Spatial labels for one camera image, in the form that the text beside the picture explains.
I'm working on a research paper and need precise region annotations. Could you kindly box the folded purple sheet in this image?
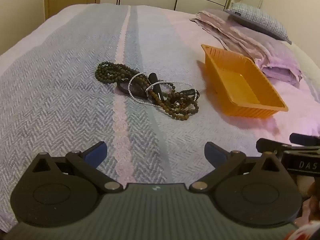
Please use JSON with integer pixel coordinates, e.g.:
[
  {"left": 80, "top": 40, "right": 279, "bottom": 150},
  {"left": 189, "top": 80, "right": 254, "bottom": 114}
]
[{"left": 190, "top": 9, "right": 303, "bottom": 88}]

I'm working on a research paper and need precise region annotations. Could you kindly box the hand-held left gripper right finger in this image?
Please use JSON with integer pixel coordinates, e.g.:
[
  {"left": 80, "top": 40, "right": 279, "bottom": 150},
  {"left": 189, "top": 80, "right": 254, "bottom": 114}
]
[{"left": 189, "top": 142, "right": 284, "bottom": 193}]

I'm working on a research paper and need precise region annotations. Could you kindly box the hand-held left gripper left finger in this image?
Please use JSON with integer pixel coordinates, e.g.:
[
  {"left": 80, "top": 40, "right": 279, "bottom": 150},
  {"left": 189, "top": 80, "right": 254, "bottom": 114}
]
[{"left": 30, "top": 141, "right": 123, "bottom": 193}]

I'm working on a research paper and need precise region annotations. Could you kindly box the checked grey pillow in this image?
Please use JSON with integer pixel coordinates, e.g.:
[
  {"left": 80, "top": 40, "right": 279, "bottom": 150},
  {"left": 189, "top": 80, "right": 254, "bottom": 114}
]
[{"left": 224, "top": 2, "right": 292, "bottom": 45}]

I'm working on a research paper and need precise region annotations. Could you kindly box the orange plastic tray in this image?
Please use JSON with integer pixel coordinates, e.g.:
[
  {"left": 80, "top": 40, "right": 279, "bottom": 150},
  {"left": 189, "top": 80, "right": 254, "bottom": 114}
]
[{"left": 201, "top": 44, "right": 289, "bottom": 118}]

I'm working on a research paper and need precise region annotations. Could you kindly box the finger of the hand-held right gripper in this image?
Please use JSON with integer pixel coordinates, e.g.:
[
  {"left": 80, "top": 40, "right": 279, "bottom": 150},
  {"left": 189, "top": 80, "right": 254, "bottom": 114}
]
[
  {"left": 289, "top": 133, "right": 320, "bottom": 145},
  {"left": 256, "top": 138, "right": 320, "bottom": 155}
]

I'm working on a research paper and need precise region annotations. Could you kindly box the dark oval jewelry piece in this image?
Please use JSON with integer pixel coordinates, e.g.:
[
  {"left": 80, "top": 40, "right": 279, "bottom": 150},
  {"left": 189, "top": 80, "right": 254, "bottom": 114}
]
[{"left": 117, "top": 79, "right": 149, "bottom": 98}]

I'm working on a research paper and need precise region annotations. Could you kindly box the dark green bead necklace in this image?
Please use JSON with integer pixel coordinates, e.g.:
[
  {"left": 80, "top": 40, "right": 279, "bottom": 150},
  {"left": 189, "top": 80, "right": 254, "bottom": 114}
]
[{"left": 95, "top": 61, "right": 142, "bottom": 84}]

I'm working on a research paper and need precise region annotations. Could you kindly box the white pearl necklace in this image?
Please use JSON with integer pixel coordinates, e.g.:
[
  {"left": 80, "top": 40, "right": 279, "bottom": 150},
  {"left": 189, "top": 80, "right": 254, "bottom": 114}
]
[{"left": 127, "top": 72, "right": 193, "bottom": 106}]

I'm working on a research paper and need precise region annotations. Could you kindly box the red white patterned cloth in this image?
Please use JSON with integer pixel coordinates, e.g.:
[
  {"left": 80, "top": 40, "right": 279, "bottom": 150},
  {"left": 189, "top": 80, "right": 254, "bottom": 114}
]
[{"left": 291, "top": 219, "right": 320, "bottom": 240}]

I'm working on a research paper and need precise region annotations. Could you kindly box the brown bead necklace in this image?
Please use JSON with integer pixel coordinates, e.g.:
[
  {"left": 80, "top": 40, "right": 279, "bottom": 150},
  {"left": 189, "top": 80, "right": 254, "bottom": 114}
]
[{"left": 155, "top": 82, "right": 200, "bottom": 120}]

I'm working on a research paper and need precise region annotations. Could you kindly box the black cylindrical case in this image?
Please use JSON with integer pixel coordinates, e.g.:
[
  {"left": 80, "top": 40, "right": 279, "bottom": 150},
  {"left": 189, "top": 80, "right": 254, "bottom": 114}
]
[{"left": 148, "top": 72, "right": 164, "bottom": 100}]

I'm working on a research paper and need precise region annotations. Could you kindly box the white bedsheet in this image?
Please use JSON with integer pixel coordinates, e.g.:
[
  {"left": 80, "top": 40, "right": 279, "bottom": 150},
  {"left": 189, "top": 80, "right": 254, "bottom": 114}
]
[{"left": 282, "top": 40, "right": 320, "bottom": 95}]

